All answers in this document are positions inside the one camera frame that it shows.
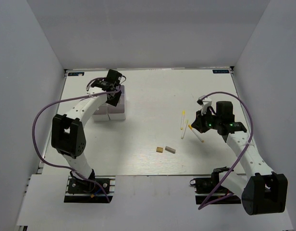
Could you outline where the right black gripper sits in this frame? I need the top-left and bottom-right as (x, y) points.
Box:
(192, 107), (222, 133)

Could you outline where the white yellow marker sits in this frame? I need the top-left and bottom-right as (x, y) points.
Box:
(180, 110), (185, 130)
(188, 124), (204, 143)
(181, 119), (188, 139)

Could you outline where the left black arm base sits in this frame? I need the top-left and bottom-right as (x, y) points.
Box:
(64, 176), (115, 204)

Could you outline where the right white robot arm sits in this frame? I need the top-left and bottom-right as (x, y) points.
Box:
(191, 98), (288, 215)

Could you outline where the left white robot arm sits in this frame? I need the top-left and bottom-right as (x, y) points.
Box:
(51, 69), (125, 192)

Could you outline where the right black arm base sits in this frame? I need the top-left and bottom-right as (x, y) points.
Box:
(189, 178), (241, 205)

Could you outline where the white right compartment container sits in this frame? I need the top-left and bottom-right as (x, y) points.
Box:
(108, 85), (127, 121)

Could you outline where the white compartment container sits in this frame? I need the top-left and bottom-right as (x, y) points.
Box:
(92, 103), (110, 122)
(108, 85), (127, 121)

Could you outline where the white left compartment container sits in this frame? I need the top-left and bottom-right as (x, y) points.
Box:
(92, 103), (110, 122)

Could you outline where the left blue table label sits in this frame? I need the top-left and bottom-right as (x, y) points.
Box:
(68, 72), (85, 77)

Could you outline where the blue table label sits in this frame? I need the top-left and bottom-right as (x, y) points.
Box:
(212, 69), (230, 74)
(68, 72), (85, 77)

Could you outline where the grey eraser block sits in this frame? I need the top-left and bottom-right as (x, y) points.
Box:
(165, 146), (176, 154)

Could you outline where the tan eraser block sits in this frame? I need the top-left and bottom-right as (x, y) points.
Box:
(156, 147), (163, 153)

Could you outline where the right blue table label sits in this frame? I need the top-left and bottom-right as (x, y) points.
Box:
(212, 69), (230, 74)

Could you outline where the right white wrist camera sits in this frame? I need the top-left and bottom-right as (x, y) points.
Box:
(197, 96), (212, 116)

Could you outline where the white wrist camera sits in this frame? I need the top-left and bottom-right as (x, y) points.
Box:
(86, 79), (95, 91)
(197, 96), (212, 116)

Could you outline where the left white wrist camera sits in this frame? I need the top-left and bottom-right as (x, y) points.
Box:
(86, 79), (95, 91)

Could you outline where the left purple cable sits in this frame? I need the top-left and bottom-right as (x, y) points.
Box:
(33, 77), (127, 202)

